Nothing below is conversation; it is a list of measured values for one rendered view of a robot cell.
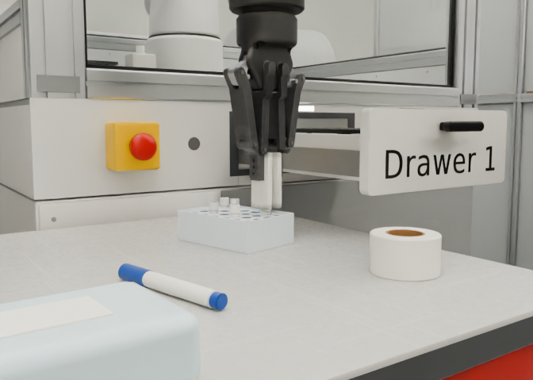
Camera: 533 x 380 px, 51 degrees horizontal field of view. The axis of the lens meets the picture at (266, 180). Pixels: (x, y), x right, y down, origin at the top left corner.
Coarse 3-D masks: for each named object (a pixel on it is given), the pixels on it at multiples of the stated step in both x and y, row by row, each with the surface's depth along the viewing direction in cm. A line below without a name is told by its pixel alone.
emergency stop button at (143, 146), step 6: (132, 138) 81; (138, 138) 81; (144, 138) 81; (150, 138) 82; (132, 144) 80; (138, 144) 81; (144, 144) 81; (150, 144) 82; (156, 144) 83; (132, 150) 81; (138, 150) 81; (144, 150) 81; (150, 150) 82; (138, 156) 81; (144, 156) 81; (150, 156) 82
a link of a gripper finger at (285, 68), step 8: (280, 64) 69; (280, 72) 69; (288, 72) 70; (280, 80) 69; (280, 88) 69; (272, 96) 70; (280, 96) 70; (272, 104) 70; (280, 104) 70; (272, 112) 71; (280, 112) 70; (272, 120) 71; (280, 120) 70; (272, 128) 71; (280, 128) 70; (272, 136) 71; (280, 136) 71; (280, 144) 71; (288, 152) 71
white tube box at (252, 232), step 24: (192, 216) 70; (216, 216) 70; (240, 216) 70; (264, 216) 70; (288, 216) 69; (192, 240) 71; (216, 240) 68; (240, 240) 65; (264, 240) 66; (288, 240) 70
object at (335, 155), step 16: (304, 144) 84; (320, 144) 80; (336, 144) 78; (352, 144) 75; (240, 160) 98; (288, 160) 87; (304, 160) 83; (320, 160) 80; (336, 160) 77; (352, 160) 75; (336, 176) 78; (352, 176) 75
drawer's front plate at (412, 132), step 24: (360, 120) 71; (384, 120) 71; (408, 120) 73; (432, 120) 76; (456, 120) 79; (480, 120) 82; (504, 120) 85; (360, 144) 71; (384, 144) 71; (408, 144) 74; (432, 144) 76; (456, 144) 79; (480, 144) 82; (504, 144) 86; (360, 168) 71; (384, 168) 72; (432, 168) 77; (480, 168) 83; (504, 168) 86; (360, 192) 72; (384, 192) 72
